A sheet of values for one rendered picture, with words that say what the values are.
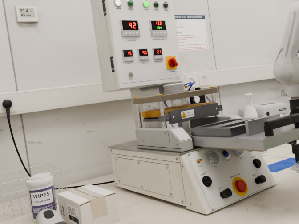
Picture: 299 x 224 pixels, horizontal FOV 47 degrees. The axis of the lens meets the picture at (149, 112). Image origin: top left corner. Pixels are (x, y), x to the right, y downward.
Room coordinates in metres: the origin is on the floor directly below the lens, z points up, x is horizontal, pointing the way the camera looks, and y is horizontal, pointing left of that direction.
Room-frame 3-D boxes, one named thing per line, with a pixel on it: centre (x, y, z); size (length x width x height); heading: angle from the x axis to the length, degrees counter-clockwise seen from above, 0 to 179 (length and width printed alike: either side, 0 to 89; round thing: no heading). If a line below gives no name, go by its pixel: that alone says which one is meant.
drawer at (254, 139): (1.03, -0.28, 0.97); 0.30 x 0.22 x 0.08; 35
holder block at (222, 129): (1.07, -0.25, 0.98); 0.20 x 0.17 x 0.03; 125
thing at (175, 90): (1.32, -0.10, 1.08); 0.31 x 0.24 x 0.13; 125
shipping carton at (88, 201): (1.06, 0.24, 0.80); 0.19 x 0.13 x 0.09; 32
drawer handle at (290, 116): (0.92, -0.36, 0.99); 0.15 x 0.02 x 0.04; 125
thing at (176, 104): (1.29, -0.11, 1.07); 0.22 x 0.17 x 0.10; 125
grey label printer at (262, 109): (2.10, -0.69, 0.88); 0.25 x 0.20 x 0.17; 26
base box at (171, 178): (1.29, -0.12, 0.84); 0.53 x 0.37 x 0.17; 35
